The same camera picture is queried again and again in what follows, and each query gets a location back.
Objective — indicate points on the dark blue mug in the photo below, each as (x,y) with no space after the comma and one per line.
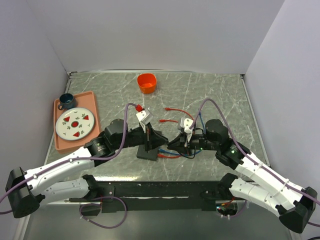
(67,101)

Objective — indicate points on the pink plastic tray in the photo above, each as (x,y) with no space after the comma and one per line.
(86,100)

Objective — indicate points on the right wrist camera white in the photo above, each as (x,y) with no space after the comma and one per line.
(185,125)

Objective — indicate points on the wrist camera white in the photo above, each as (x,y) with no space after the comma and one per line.
(185,125)
(144,117)

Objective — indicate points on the black network switch box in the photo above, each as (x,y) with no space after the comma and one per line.
(150,155)

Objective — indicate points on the white plate watermelon pattern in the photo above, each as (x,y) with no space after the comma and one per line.
(75,124)

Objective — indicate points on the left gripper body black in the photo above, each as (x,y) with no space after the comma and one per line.
(144,138)

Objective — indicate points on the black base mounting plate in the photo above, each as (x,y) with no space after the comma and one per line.
(157,195)

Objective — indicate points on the orange plastic cup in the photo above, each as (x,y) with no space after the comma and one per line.
(147,83)

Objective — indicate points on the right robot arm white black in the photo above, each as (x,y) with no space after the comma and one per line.
(291,203)

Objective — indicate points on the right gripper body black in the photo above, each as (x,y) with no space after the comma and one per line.
(198,141)

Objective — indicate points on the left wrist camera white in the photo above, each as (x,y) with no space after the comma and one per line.
(144,117)

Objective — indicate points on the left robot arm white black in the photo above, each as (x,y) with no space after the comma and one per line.
(27,190)

